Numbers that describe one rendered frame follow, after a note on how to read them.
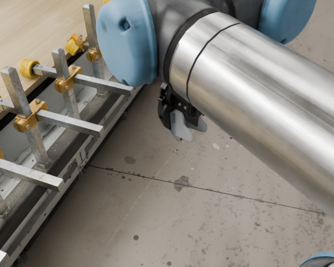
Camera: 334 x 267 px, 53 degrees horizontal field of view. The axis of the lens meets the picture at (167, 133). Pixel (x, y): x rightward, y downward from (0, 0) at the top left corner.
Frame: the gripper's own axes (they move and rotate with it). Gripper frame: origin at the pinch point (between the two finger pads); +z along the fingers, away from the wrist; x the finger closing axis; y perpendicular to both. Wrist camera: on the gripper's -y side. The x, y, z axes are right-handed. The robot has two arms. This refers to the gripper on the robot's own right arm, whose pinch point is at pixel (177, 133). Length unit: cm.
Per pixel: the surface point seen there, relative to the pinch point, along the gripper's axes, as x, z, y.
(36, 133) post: -3, 44, -68
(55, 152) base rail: 3, 62, -72
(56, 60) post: 17, 26, -79
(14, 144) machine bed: -7, 63, -90
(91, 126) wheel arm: 9, 36, -48
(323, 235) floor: 99, 132, 26
